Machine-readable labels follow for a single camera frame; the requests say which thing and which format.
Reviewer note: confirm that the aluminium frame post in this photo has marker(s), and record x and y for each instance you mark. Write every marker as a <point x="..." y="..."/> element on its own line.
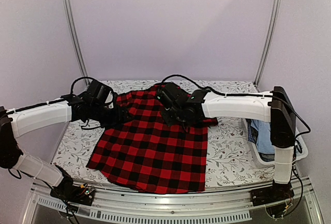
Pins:
<point x="74" y="37"/>
<point x="268" y="41"/>

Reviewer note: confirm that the white plastic laundry basket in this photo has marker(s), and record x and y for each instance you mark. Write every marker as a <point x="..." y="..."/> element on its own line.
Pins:
<point x="263" y="160"/>

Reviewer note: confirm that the right aluminium frame post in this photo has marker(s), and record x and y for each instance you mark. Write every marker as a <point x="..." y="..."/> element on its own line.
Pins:
<point x="268" y="41"/>

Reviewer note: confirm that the floral patterned table cloth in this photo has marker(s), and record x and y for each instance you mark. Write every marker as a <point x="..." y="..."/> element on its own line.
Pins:
<point x="229" y="160"/>

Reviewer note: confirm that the aluminium front rail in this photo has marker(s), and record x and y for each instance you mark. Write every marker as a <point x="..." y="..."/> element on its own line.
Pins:
<point x="113" y="204"/>

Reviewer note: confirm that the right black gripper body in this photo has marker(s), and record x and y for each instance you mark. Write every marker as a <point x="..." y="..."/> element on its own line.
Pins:
<point x="177" y="115"/>

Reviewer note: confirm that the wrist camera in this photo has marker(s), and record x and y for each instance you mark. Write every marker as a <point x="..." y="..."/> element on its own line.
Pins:
<point x="171" y="96"/>
<point x="98" y="93"/>

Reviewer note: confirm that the light blue collared shirt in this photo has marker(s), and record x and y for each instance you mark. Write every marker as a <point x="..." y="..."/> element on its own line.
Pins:
<point x="263" y="143"/>

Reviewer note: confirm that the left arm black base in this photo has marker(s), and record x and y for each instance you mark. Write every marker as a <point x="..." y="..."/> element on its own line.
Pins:
<point x="67" y="191"/>

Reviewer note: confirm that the left aluminium frame post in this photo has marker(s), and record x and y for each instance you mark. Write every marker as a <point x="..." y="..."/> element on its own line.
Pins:
<point x="74" y="37"/>

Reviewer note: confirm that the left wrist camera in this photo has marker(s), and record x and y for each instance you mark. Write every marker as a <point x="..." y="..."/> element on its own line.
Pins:
<point x="98" y="93"/>

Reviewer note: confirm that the dark checked shirt in basket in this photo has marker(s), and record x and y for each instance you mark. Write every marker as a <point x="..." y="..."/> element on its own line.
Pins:
<point x="252" y="132"/>

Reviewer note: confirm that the red black plaid shirt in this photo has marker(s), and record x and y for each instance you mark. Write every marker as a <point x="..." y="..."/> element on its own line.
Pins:
<point x="149" y="156"/>

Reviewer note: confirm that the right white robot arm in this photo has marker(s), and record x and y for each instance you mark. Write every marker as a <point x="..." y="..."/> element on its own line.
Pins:
<point x="274" y="108"/>

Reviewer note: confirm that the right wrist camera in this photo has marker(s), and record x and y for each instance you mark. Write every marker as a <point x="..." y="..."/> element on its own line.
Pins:
<point x="171" y="96"/>

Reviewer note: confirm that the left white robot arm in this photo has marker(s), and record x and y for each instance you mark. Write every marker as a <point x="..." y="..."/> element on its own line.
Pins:
<point x="16" y="123"/>

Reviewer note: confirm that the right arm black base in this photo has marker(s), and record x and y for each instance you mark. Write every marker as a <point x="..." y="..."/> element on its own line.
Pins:
<point x="274" y="193"/>

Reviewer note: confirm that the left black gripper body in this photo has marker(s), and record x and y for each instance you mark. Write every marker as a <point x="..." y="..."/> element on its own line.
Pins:
<point x="109" y="119"/>

